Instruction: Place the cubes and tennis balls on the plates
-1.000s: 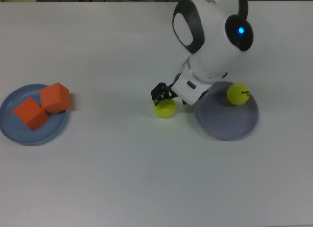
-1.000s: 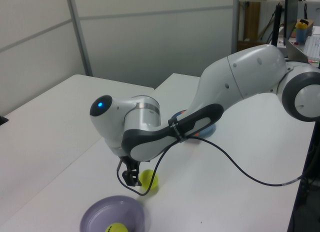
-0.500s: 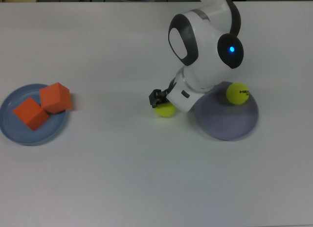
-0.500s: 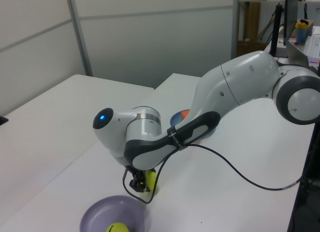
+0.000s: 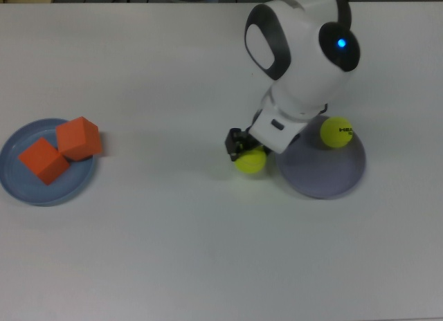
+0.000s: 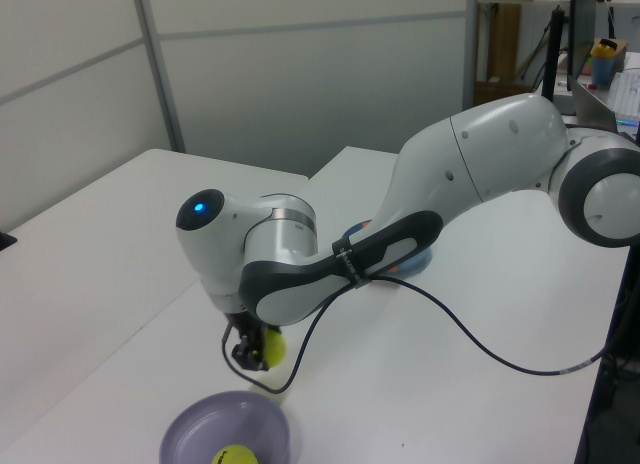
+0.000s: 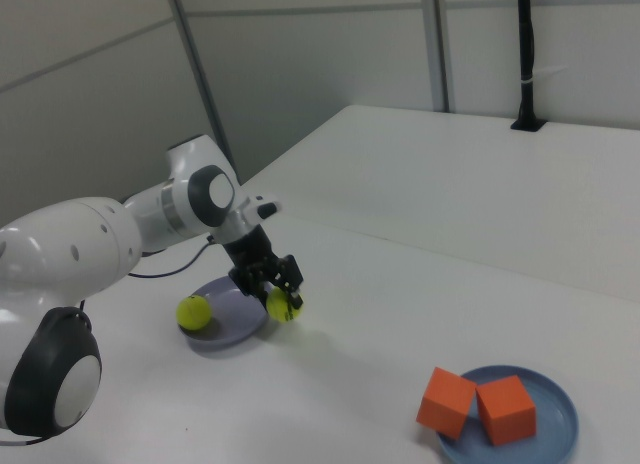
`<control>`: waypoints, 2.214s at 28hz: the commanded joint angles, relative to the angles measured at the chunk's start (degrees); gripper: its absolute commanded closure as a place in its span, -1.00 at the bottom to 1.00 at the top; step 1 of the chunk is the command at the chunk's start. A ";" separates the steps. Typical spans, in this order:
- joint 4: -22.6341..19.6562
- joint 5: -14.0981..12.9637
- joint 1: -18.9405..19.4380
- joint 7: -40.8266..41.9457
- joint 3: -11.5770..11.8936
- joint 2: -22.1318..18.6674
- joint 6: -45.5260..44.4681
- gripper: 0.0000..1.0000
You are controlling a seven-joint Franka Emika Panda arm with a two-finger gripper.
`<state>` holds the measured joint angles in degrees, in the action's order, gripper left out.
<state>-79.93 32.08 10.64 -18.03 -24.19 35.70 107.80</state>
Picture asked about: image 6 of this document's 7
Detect blue plate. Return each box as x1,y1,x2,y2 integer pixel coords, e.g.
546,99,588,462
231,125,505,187
343,218,432,279

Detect brown cardboard box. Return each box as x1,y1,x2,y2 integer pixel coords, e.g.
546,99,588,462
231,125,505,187
473,79,536,108

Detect yellow-green tennis ball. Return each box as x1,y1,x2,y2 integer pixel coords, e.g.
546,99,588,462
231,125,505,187
210,443,259,464
262,326,289,370

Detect white keyboard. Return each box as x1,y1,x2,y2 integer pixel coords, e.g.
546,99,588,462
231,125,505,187
619,68,640,120

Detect silver laptop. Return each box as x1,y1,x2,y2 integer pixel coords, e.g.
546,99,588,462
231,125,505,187
567,74,621,133

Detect blue bottle with yellow lid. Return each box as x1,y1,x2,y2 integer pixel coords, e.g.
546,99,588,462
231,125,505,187
589,37,617,86

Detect tall flat cardboard sheet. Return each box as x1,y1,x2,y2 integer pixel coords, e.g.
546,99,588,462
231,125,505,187
483,3,521,83

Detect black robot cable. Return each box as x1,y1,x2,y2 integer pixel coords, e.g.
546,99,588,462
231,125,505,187
219,276,624,395

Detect black cable strap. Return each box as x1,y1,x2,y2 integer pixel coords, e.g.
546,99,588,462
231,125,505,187
331,236,370,289

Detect dark computer monitor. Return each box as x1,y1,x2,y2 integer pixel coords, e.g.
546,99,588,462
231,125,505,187
569,0,599,80

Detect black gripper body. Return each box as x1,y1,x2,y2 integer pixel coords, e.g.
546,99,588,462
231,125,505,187
224,311,266,342

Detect purple plate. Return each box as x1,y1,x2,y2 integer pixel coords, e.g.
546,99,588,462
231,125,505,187
158,390,292,464

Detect black monitor stand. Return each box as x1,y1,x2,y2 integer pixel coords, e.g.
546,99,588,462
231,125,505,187
542,6,571,103

